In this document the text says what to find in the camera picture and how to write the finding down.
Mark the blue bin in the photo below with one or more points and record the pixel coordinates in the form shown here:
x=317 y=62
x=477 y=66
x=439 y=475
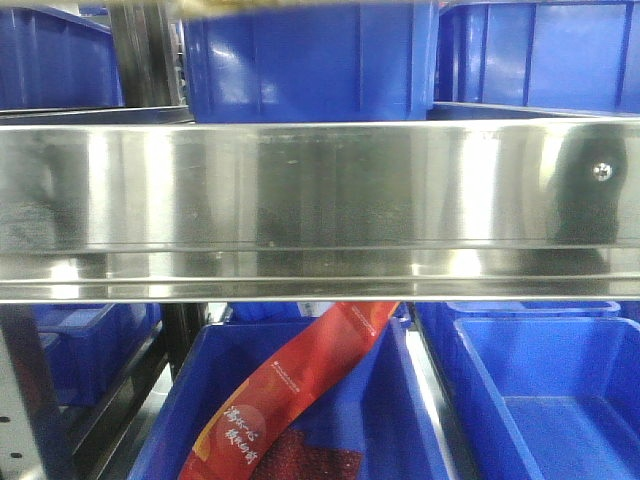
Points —
x=52 y=59
x=377 y=410
x=341 y=62
x=87 y=345
x=543 y=389
x=574 y=55

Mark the blue bin upper right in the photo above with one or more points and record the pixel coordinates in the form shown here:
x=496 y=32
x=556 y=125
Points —
x=574 y=55

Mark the brown cardboard carton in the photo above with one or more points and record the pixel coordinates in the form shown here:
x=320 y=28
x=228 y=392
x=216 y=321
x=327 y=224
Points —
x=213 y=8

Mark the blue bin lower right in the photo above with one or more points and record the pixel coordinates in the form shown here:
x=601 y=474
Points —
x=543 y=389

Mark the blue bin upper middle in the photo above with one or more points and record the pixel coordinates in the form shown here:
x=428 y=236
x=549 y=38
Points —
x=341 y=62

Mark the red snack package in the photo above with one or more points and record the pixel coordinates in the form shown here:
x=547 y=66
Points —
x=240 y=433

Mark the stainless steel shelf rail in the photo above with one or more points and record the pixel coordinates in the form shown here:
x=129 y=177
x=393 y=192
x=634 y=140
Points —
x=409 y=210

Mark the shelf rail screw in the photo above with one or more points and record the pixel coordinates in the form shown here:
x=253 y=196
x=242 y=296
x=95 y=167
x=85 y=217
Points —
x=602 y=171

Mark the blue bin lower left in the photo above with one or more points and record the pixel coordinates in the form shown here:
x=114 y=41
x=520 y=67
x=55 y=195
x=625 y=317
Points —
x=87 y=345

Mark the dark shelf upright post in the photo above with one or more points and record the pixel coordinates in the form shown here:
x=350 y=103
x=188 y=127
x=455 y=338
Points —
x=147 y=53

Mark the blue bin lower middle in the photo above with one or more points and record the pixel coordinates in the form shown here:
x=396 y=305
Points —
x=377 y=410

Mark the blue bin upper left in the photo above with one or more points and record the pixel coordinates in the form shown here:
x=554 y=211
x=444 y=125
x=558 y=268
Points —
x=52 y=59

